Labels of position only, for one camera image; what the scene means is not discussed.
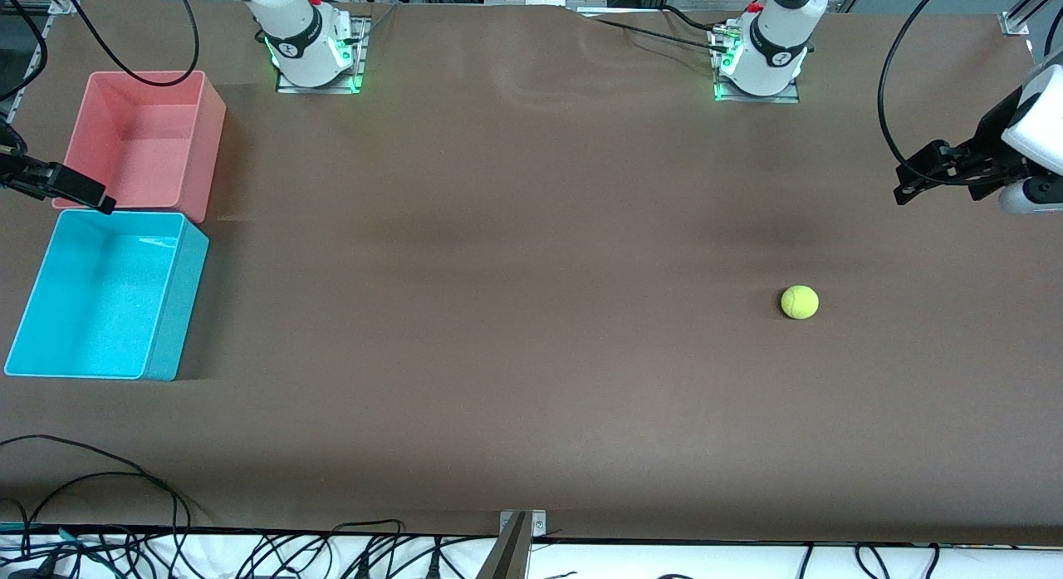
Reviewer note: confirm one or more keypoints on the pink plastic bin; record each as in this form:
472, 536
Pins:
141, 147

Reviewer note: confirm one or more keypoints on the small metal table bracket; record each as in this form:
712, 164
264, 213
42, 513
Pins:
536, 522

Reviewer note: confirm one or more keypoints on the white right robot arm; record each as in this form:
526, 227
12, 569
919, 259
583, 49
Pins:
299, 31

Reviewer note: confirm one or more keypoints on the grey aluminium profile bar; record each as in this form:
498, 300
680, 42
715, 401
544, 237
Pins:
507, 558

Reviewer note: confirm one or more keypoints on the blue plastic bin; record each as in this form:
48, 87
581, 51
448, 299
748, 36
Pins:
100, 296

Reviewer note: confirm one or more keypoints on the yellow tennis ball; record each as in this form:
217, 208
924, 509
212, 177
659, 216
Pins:
800, 302

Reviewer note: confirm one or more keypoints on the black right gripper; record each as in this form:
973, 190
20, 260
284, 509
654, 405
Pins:
18, 179

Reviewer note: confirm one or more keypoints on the aluminium table edge rail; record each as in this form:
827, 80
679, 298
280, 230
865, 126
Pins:
35, 60

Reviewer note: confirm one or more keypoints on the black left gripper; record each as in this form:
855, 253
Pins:
991, 139

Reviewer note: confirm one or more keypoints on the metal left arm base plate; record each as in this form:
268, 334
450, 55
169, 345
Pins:
760, 99

